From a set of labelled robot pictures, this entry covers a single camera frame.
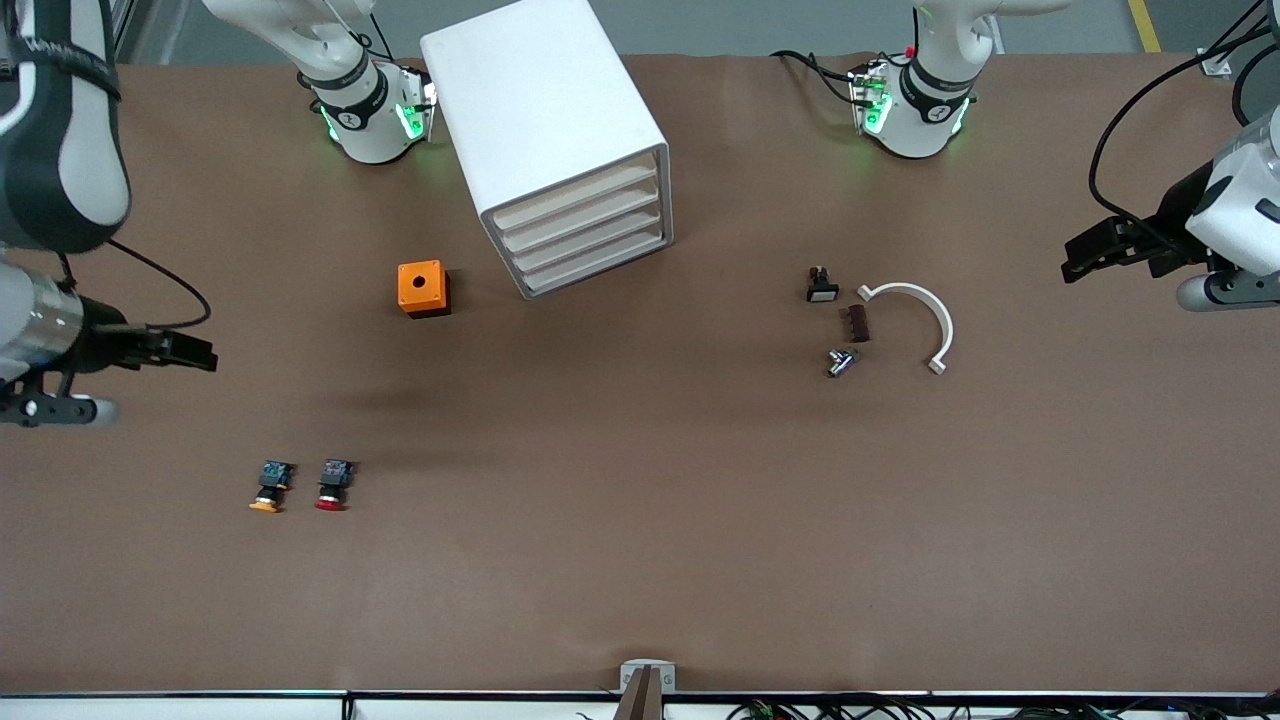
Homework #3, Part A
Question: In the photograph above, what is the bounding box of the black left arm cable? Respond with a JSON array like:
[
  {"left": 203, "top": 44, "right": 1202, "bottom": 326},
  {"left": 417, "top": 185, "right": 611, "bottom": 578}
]
[{"left": 1088, "top": 0, "right": 1280, "bottom": 239}]

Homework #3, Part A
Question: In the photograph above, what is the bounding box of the white table edge rail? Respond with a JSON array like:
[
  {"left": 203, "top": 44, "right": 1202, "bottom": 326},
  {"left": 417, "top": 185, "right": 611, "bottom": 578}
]
[{"left": 0, "top": 689, "right": 1280, "bottom": 720}]

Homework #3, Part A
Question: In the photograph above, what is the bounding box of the white curved plastic bracket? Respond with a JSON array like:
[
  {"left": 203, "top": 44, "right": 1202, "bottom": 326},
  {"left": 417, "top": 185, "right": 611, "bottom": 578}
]
[{"left": 857, "top": 282, "right": 956, "bottom": 377}]

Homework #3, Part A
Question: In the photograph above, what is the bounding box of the yellow mushroom push button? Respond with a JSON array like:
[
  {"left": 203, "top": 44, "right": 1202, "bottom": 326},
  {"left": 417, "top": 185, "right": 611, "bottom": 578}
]
[{"left": 248, "top": 460, "right": 297, "bottom": 514}]

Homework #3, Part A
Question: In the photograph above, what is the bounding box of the aluminium frame profile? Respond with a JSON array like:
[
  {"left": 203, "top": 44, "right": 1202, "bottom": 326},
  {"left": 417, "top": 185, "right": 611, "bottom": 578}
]
[
  {"left": 1198, "top": 0, "right": 1280, "bottom": 79},
  {"left": 100, "top": 0, "right": 137, "bottom": 67}
]

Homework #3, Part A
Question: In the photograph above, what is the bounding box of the orange button enclosure box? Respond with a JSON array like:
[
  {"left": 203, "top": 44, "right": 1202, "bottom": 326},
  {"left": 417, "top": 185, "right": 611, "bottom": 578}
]
[{"left": 397, "top": 260, "right": 452, "bottom": 320}]

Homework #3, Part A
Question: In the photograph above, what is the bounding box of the black left base cable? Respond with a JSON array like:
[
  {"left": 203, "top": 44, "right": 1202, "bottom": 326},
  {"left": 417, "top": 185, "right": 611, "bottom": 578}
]
[{"left": 770, "top": 48, "right": 863, "bottom": 107}]

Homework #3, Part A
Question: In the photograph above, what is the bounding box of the red mushroom push button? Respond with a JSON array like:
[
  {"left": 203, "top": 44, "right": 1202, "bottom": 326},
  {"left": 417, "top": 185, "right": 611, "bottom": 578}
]
[{"left": 313, "top": 458, "right": 356, "bottom": 513}]

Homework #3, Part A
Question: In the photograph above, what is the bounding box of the black cable bundle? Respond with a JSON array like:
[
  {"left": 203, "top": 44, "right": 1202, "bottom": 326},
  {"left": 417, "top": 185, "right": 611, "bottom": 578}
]
[{"left": 575, "top": 694, "right": 1280, "bottom": 720}]

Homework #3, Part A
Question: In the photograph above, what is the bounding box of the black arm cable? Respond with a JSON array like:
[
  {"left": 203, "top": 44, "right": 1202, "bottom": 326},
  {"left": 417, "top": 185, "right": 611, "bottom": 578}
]
[
  {"left": 58, "top": 238, "right": 213, "bottom": 333},
  {"left": 1088, "top": 0, "right": 1280, "bottom": 239}
]

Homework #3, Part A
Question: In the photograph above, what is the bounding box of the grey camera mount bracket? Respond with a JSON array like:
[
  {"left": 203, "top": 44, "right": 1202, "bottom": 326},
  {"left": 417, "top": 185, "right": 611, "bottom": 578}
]
[{"left": 618, "top": 659, "right": 678, "bottom": 720}]

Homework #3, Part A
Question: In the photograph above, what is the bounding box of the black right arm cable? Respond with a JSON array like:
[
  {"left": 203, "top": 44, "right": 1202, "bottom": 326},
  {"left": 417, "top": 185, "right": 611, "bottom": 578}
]
[{"left": 58, "top": 238, "right": 213, "bottom": 333}]

